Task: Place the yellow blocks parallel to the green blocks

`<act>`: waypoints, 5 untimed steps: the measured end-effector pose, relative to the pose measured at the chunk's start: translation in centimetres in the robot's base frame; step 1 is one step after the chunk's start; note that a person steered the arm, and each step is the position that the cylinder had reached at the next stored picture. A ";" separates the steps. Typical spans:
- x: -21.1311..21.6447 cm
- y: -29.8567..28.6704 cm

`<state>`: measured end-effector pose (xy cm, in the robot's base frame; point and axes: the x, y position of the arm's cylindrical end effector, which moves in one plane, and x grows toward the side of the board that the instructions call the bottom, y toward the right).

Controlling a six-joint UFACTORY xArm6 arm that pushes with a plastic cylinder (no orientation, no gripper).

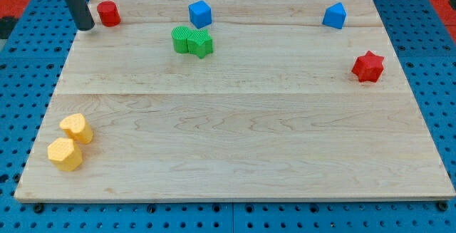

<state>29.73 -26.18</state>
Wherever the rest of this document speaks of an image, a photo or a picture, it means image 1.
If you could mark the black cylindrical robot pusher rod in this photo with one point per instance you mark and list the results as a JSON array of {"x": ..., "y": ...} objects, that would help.
[{"x": 81, "y": 14}]

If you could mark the green star block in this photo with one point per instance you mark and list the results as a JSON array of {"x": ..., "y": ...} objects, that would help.
[{"x": 200, "y": 43}]

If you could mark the blue cube block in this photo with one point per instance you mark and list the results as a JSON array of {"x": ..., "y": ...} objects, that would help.
[{"x": 200, "y": 14}]

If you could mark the red cylinder block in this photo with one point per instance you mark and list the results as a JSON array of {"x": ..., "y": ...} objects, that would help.
[{"x": 108, "y": 13}]

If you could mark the light wooden board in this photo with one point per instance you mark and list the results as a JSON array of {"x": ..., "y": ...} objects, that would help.
[{"x": 274, "y": 114}]

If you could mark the red star block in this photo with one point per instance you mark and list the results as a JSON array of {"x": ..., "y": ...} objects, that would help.
[{"x": 368, "y": 67}]

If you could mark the blue triangular prism block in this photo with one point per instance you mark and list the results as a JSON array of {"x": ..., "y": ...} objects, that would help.
[{"x": 335, "y": 16}]

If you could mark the green cylinder block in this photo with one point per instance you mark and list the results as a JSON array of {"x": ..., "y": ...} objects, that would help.
[{"x": 180, "y": 35}]

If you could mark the yellow heart block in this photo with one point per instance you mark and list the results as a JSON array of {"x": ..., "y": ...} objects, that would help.
[{"x": 77, "y": 127}]

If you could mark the yellow hexagon block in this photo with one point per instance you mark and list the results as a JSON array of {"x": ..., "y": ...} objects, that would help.
[{"x": 65, "y": 154}]

